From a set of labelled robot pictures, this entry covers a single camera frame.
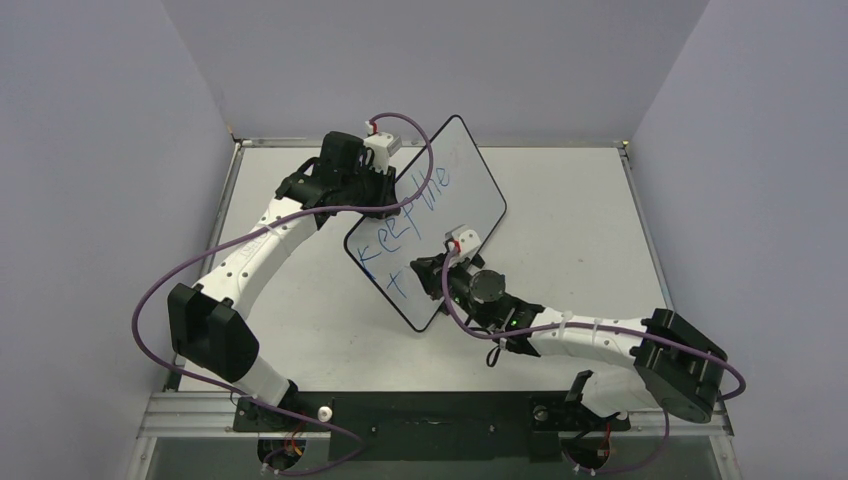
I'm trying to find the black framed whiteboard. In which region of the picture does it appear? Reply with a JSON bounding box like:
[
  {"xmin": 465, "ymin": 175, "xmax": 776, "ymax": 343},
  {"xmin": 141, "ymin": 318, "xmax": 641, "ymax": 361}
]
[{"xmin": 344, "ymin": 115, "xmax": 507, "ymax": 332}]

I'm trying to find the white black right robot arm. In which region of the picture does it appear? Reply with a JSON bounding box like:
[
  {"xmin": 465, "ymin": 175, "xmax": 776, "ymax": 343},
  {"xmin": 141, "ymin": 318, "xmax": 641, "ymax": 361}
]
[{"xmin": 410, "ymin": 253, "xmax": 727, "ymax": 427}]

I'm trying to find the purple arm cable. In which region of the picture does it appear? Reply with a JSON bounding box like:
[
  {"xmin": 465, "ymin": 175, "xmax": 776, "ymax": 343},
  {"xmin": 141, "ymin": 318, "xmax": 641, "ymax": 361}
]
[
  {"xmin": 440, "ymin": 250, "xmax": 747, "ymax": 477},
  {"xmin": 131, "ymin": 111, "xmax": 436, "ymax": 477}
]

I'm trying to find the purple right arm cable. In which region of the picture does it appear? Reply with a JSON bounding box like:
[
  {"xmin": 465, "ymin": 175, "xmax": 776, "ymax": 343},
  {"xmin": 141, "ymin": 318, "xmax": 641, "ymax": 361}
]
[{"xmin": 440, "ymin": 250, "xmax": 747, "ymax": 477}]

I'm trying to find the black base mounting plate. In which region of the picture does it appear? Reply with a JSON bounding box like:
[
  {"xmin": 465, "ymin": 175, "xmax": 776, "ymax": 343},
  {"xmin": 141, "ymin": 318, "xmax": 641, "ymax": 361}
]
[{"xmin": 233, "ymin": 390, "xmax": 631, "ymax": 463}]

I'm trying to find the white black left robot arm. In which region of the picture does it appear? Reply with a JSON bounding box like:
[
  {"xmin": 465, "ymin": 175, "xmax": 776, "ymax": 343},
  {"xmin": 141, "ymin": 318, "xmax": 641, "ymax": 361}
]
[{"xmin": 167, "ymin": 131, "xmax": 402, "ymax": 430}]

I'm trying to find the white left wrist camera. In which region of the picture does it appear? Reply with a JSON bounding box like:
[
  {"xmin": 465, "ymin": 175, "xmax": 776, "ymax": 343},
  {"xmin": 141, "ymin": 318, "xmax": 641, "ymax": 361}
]
[{"xmin": 363, "ymin": 120, "xmax": 402, "ymax": 174}]

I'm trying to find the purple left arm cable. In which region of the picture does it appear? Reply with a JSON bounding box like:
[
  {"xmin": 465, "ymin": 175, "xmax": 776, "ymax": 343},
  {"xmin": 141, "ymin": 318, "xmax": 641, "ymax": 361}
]
[{"xmin": 131, "ymin": 111, "xmax": 436, "ymax": 477}]

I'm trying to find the aluminium front frame rail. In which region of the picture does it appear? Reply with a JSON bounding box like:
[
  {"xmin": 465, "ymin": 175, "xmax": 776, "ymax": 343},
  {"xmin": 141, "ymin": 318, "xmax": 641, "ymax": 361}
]
[{"xmin": 137, "ymin": 391, "xmax": 291, "ymax": 439}]

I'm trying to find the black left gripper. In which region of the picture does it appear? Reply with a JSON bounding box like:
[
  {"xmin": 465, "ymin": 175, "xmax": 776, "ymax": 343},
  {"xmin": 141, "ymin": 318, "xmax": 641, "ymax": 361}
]
[{"xmin": 344, "ymin": 161, "xmax": 400, "ymax": 221}]

